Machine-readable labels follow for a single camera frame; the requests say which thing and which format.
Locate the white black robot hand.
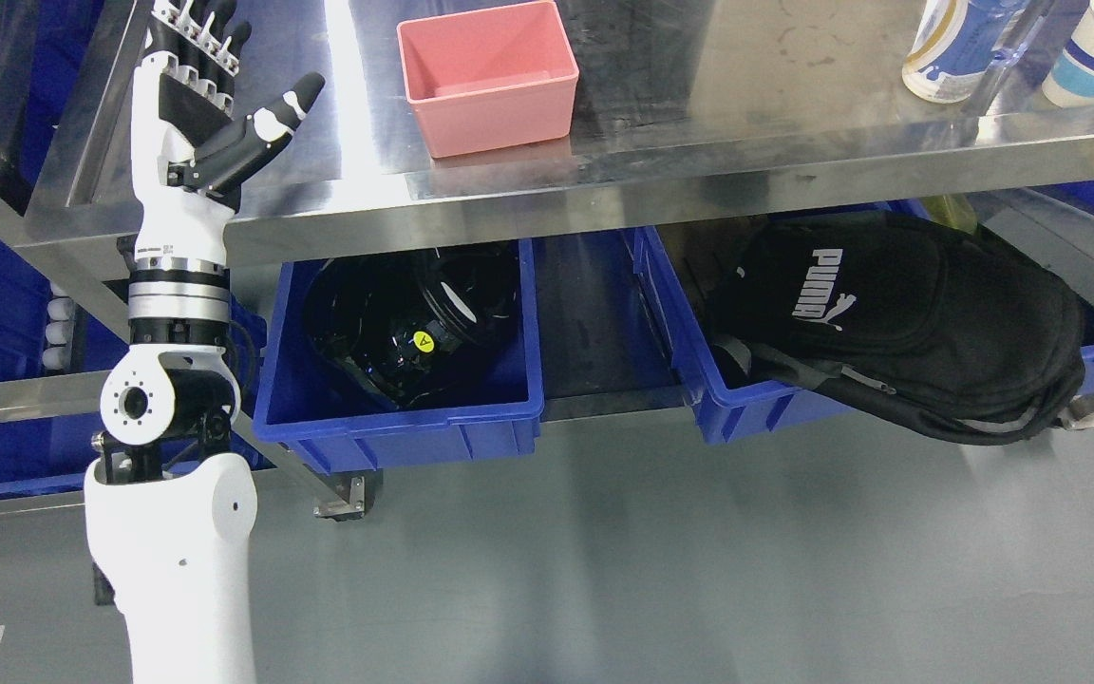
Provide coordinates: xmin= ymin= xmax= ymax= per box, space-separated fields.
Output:
xmin=133 ymin=0 xmax=327 ymax=264

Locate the pink plastic storage box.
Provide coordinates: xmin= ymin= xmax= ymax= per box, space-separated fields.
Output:
xmin=396 ymin=1 xmax=580 ymax=159

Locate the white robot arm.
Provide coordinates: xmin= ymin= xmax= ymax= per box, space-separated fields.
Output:
xmin=84 ymin=255 xmax=257 ymax=683

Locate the steel shelf rack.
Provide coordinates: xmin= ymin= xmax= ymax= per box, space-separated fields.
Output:
xmin=0 ymin=0 xmax=1094 ymax=525

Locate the blue bin with helmet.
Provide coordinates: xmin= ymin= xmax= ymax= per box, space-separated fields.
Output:
xmin=255 ymin=239 xmax=544 ymax=473

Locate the black helmet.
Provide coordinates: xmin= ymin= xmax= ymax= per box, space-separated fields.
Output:
xmin=301 ymin=241 xmax=520 ymax=411

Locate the blue bin lower left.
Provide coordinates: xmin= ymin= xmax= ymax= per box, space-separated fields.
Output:
xmin=0 ymin=300 xmax=268 ymax=498

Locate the blue bin with backpack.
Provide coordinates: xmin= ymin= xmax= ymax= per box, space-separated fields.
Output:
xmin=621 ymin=181 xmax=1094 ymax=445

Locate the black Puma backpack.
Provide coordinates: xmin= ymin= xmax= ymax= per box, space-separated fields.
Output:
xmin=705 ymin=211 xmax=1086 ymax=447

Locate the blue white bottle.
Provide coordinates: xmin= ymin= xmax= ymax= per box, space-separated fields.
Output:
xmin=900 ymin=1 xmax=1029 ymax=105

